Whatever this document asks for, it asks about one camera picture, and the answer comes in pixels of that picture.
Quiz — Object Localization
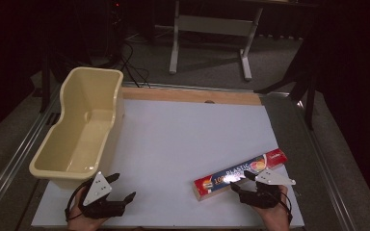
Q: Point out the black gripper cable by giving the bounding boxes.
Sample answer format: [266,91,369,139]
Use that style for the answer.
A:
[64,178,93,223]
[278,191,294,225]

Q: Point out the white metal table frame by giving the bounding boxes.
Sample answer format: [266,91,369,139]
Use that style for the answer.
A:
[168,0,265,82]

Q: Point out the person's left hand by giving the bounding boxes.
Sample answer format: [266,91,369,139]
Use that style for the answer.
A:
[66,186,110,231]

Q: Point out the cream plastic tub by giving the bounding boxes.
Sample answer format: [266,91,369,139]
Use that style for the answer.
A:
[28,65,125,190]

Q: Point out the person's right hand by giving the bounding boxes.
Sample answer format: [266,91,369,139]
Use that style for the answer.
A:
[251,185,293,231]

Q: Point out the metal rail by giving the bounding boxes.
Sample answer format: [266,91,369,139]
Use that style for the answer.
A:
[0,90,63,220]
[296,98,358,231]
[121,81,291,97]

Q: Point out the black stand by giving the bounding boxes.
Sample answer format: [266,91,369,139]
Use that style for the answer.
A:
[254,18,320,131]

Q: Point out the wooden strip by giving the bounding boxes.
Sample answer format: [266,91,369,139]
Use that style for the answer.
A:
[121,87,263,107]

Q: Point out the black floor cables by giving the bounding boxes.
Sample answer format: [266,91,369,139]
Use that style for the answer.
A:
[118,40,152,90]

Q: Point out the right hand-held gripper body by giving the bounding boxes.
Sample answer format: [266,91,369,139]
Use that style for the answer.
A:
[238,168,297,209]

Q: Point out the red blue plastic wrap box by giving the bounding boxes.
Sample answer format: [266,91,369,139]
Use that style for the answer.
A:
[193,147,289,202]

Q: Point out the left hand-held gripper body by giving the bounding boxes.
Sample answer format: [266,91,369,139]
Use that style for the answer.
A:
[78,170,126,220]

